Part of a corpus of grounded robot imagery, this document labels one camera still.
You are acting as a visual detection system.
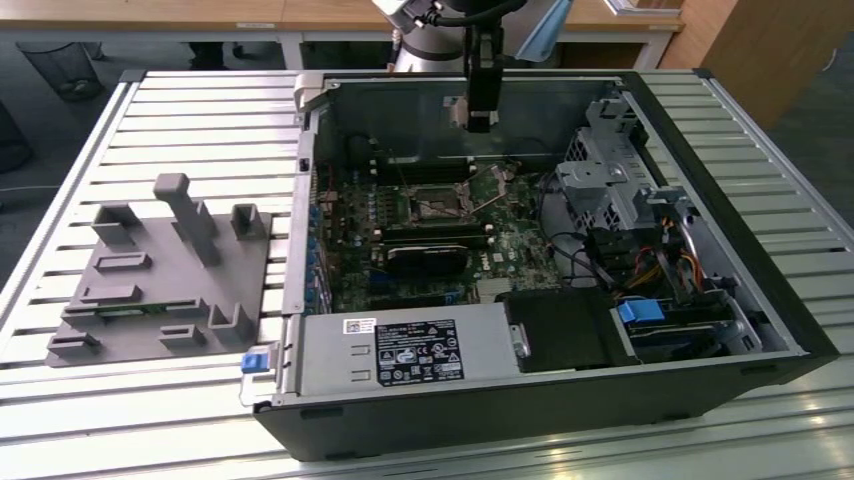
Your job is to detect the white paper stack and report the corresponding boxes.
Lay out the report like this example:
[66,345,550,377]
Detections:
[603,0,683,13]

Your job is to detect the metal socket cover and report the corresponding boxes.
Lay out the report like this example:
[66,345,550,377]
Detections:
[461,159,521,214]

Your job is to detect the silver CPU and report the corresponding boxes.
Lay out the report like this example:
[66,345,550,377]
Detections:
[445,96,501,130]

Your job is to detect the black RAM slot bank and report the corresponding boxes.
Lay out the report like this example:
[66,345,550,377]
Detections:
[393,154,470,184]
[382,224,487,247]

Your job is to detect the wooden desk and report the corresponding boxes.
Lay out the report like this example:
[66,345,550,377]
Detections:
[0,0,686,71]

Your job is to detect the black graphics card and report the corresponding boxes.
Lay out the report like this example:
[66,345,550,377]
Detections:
[385,242,470,279]

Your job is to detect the green motherboard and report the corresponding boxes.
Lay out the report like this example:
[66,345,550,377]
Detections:
[310,149,569,314]

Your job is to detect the grey metal drive cage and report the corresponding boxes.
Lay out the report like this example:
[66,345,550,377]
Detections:
[553,97,702,232]

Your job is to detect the black internal cable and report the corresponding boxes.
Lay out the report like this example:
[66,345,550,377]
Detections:
[538,172,583,282]
[549,230,626,294]

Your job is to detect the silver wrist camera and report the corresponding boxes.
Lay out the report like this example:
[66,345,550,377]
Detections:
[370,0,430,29]

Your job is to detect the black mesh waste bin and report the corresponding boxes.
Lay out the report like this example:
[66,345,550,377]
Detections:
[16,40,106,104]

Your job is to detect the wooden cabinet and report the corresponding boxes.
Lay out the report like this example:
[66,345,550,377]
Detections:
[657,0,854,130]

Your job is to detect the grey case handle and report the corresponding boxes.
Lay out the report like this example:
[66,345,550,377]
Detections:
[292,74,330,114]

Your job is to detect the CPU socket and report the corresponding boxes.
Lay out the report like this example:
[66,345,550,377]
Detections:
[397,182,479,226]

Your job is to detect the silver chipset heatsink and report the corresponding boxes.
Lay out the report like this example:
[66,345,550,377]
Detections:
[475,278,513,302]

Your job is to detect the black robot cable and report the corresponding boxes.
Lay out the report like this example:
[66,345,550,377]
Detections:
[426,7,537,29]

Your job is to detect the grey power supply unit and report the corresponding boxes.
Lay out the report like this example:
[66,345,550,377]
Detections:
[292,302,523,397]

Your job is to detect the coloured power wire bundle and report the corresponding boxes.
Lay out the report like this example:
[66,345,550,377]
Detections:
[626,244,710,297]

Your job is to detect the green RAM stick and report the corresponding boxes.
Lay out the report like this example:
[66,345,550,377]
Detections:
[66,299,202,318]

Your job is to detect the black plastic shroud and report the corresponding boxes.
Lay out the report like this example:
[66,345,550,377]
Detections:
[503,289,642,374]

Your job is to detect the black PC case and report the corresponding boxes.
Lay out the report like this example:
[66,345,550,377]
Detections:
[251,68,841,464]

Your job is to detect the blue disk carrier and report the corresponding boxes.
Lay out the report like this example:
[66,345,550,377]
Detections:
[617,298,666,327]

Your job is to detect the grey parts rack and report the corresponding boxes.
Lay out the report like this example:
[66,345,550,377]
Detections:
[43,172,275,369]

